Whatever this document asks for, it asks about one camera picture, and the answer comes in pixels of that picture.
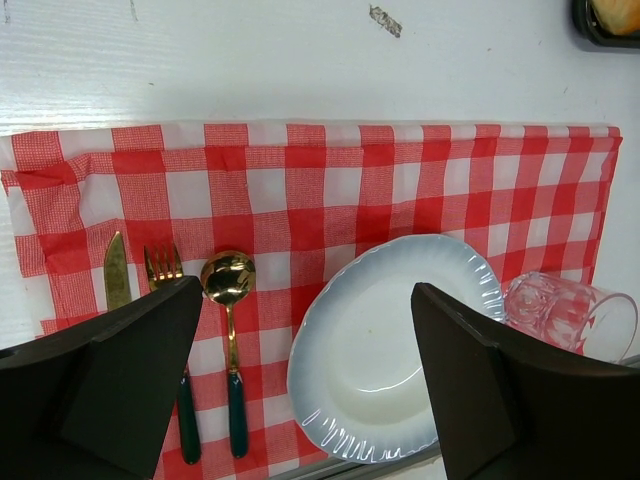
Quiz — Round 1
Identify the gold spoon black handle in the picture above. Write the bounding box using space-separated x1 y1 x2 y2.
201 250 256 458

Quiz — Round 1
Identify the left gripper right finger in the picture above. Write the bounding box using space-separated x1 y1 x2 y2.
411 283 639 479

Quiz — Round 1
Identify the white grey-rimmed plate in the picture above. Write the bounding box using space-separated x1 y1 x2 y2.
287 234 505 464

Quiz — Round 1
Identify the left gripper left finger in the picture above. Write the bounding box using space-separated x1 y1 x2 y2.
1 276 202 479

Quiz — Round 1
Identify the clear drinking glass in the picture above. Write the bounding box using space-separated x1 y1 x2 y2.
505 272 639 363

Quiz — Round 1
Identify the large brown bagel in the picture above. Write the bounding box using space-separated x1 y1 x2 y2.
591 0 640 35

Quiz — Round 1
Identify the black baking tray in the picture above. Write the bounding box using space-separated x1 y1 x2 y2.
571 0 639 49

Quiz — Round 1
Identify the gold fork black handle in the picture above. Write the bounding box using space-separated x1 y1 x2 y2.
143 245 201 465

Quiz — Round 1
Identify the red checkered cloth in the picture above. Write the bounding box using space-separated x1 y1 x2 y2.
1 123 622 479

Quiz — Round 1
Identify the small metal screw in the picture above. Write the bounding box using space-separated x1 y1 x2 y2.
369 5 403 39

